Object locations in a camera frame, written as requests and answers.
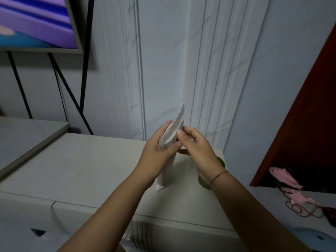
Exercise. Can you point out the television with grey frame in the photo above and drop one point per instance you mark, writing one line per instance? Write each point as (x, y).
(34, 20)

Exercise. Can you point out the person's left hand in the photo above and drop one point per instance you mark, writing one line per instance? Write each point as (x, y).
(151, 160)

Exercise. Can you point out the person's left thumb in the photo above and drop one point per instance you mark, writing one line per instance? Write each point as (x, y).
(172, 148)

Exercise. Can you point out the white table with grey edge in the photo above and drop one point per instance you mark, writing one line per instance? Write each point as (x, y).
(23, 139)

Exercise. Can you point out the person's right forearm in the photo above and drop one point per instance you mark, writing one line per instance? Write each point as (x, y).
(252, 217)

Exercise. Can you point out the black television stand leg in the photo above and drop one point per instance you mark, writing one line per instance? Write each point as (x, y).
(70, 98)
(19, 85)
(85, 68)

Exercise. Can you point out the light blue plastic object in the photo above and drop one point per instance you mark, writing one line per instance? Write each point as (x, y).
(312, 240)

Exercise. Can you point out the person's right hand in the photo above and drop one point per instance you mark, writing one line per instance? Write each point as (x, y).
(202, 157)

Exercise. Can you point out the black cloth with pink print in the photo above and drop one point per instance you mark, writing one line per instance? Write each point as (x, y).
(315, 178)

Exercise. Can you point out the white cabinet with drawers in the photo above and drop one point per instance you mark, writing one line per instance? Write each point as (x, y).
(78, 165)

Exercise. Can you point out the person's right thumb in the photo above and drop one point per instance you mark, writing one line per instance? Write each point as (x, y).
(182, 137)

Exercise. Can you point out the person's left forearm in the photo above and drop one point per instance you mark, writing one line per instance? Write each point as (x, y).
(110, 212)

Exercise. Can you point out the red-brown wooden door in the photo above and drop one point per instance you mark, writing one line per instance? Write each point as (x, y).
(309, 128)

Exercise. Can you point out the green cup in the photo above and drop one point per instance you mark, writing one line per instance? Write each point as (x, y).
(204, 184)

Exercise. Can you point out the white ribbed plastic appliance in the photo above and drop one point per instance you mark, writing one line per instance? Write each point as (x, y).
(141, 234)

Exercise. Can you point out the silver white plastic pouch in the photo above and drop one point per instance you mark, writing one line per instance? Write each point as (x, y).
(173, 129)

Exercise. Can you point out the red rubber bands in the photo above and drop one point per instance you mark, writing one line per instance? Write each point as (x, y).
(299, 209)

